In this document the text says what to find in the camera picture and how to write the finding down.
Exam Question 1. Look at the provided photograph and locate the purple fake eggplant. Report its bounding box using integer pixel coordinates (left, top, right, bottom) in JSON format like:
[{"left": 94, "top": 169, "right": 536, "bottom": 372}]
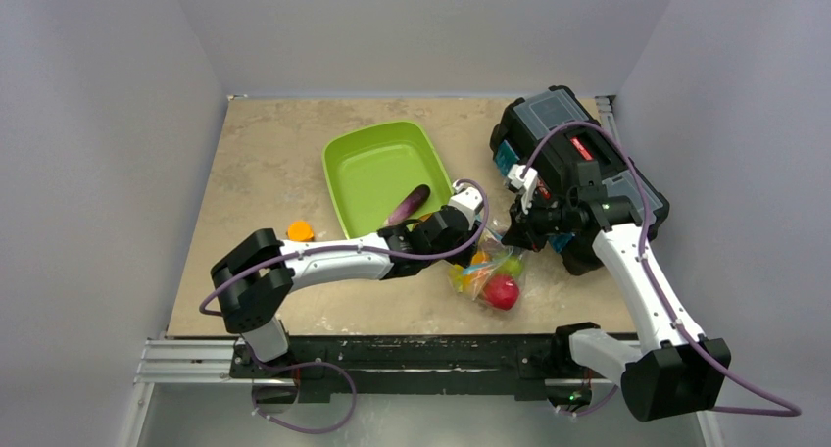
[{"left": 382, "top": 184, "right": 431, "bottom": 227}]

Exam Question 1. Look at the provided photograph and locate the clear zip top bag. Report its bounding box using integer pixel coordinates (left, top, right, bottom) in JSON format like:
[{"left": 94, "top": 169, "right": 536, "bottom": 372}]
[{"left": 449, "top": 226, "right": 525, "bottom": 311}]

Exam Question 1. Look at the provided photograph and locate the orange fake fruit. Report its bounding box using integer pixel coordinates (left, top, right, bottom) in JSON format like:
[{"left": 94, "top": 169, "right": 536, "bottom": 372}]
[{"left": 469, "top": 250, "right": 492, "bottom": 269}]

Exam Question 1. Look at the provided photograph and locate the yellow fake banana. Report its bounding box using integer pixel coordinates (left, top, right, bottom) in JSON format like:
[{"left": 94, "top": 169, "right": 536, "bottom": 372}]
[{"left": 449, "top": 266, "right": 476, "bottom": 298}]

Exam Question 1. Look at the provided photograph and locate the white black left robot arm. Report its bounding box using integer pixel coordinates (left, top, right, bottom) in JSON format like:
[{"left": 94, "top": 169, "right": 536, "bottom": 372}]
[{"left": 199, "top": 206, "right": 484, "bottom": 377}]

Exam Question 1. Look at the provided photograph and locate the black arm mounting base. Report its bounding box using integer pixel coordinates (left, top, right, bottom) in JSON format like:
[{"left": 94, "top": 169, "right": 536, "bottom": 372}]
[{"left": 229, "top": 334, "right": 604, "bottom": 409}]

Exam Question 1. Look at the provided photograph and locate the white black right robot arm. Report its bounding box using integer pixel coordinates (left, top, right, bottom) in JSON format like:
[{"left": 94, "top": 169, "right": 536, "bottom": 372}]
[{"left": 503, "top": 161, "right": 731, "bottom": 422}]

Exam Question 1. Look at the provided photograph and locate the green fake pear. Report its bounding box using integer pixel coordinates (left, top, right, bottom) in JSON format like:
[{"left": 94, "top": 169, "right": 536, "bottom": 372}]
[{"left": 497, "top": 256, "right": 524, "bottom": 279}]

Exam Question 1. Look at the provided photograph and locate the red fake apple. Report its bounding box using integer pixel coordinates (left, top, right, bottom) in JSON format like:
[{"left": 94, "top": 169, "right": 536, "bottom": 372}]
[{"left": 482, "top": 274, "right": 519, "bottom": 311}]

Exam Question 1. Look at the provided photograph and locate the black plastic toolbox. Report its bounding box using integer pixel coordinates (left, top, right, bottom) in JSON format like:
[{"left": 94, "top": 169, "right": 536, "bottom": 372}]
[{"left": 489, "top": 85, "right": 670, "bottom": 275}]

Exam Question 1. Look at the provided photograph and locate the green plastic tray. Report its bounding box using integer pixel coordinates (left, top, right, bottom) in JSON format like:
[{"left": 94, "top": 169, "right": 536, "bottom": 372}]
[{"left": 321, "top": 121, "right": 452, "bottom": 238}]

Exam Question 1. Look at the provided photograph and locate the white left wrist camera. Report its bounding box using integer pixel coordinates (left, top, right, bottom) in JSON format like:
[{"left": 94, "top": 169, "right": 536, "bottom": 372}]
[{"left": 447, "top": 179, "right": 484, "bottom": 230}]

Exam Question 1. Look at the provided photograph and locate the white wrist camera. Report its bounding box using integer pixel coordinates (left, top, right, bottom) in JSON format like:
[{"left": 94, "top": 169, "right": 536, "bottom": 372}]
[
  {"left": 447, "top": 179, "right": 484, "bottom": 230},
  {"left": 506, "top": 164, "right": 538, "bottom": 215}
]

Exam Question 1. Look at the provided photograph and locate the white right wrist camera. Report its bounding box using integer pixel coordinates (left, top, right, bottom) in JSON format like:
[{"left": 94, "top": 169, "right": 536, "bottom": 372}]
[{"left": 506, "top": 164, "right": 538, "bottom": 215}]

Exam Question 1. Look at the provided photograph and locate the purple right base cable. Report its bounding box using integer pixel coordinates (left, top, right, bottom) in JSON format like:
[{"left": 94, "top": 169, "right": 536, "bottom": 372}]
[{"left": 555, "top": 381, "right": 621, "bottom": 418}]

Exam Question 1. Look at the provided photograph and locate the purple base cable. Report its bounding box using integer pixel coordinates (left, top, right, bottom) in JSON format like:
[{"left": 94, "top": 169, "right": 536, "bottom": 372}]
[
  {"left": 250, "top": 362, "right": 359, "bottom": 435},
  {"left": 555, "top": 381, "right": 621, "bottom": 418}
]

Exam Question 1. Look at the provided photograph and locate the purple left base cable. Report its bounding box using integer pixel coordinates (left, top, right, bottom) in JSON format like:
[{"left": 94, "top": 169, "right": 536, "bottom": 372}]
[{"left": 250, "top": 362, "right": 359, "bottom": 435}]

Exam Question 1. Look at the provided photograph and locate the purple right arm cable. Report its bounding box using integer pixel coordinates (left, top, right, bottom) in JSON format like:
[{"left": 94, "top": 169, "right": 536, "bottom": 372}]
[{"left": 522, "top": 121, "right": 803, "bottom": 418}]

